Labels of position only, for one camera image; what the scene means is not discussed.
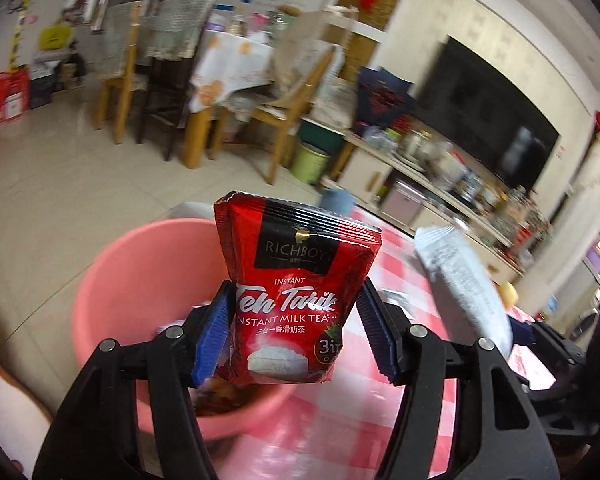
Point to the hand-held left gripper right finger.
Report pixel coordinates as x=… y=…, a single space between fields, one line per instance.
x=377 y=332

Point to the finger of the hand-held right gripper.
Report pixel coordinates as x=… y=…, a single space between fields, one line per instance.
x=555 y=360

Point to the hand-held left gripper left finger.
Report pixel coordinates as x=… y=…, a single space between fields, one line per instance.
x=212 y=335

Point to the white printed packet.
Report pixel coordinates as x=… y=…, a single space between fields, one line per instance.
x=460 y=280

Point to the pink plastic bucket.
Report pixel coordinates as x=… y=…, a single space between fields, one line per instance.
x=130 y=280

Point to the red instant tea sachet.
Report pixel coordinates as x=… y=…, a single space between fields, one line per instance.
x=290 y=270

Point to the small yellow pear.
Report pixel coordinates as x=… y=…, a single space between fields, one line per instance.
x=507 y=294

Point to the pink checked tablecloth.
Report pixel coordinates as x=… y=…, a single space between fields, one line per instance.
x=330 y=430

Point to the pink storage box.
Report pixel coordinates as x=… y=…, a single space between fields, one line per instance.
x=402 y=202

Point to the blue cushion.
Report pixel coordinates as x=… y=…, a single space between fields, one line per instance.
x=336 y=199

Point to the cream television stand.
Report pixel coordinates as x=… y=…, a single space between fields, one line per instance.
x=360 y=170

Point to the green plastic bin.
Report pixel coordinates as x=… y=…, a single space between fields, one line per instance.
x=310 y=162

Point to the dark green basin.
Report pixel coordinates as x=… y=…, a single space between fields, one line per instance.
x=320 y=132

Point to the wooden chair with canvas bag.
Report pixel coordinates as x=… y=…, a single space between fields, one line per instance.
x=285 y=115

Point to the dark blue flower bouquet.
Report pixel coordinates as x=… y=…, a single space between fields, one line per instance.
x=382 y=95

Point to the black television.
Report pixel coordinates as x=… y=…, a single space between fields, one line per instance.
x=480 y=110

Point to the white orange-print tablecloth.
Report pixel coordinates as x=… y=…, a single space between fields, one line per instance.
x=225 y=70

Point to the beige canvas bag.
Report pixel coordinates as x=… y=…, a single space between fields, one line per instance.
x=310 y=50

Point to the dark blue box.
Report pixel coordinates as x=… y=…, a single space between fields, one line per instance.
x=42 y=85

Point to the wooden chair with green cover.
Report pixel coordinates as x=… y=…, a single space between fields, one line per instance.
x=117 y=40

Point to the red cardboard box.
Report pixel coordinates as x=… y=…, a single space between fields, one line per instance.
x=5 y=97

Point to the yellow bag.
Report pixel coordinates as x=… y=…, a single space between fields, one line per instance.
x=55 y=37

